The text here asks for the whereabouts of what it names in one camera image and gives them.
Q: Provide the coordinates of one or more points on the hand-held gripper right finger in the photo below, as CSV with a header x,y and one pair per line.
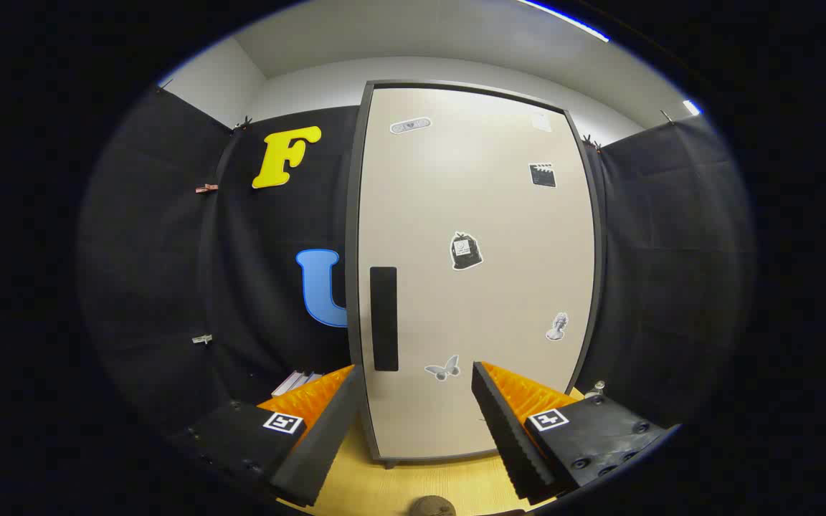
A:
x,y
506,437

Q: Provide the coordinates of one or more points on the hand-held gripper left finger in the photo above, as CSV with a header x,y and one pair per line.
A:
x,y
327,437

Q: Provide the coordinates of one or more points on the brown fuzzy shoe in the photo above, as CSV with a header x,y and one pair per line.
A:
x,y
433,506

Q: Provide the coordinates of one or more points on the grey shoe cabinet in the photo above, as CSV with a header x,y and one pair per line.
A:
x,y
353,215

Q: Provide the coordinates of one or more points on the purple paperback book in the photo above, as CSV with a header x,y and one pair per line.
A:
x,y
312,378

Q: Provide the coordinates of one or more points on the white paperback book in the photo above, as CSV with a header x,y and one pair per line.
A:
x,y
287,383

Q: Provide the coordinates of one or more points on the green plastic bottle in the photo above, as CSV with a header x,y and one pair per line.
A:
x,y
595,390

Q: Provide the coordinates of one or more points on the white clothes peg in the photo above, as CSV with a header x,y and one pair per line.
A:
x,y
202,338

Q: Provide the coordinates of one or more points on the black backdrop cloth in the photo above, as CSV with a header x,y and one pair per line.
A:
x,y
155,251

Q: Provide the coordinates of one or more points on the red clothes peg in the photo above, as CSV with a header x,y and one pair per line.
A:
x,y
206,188

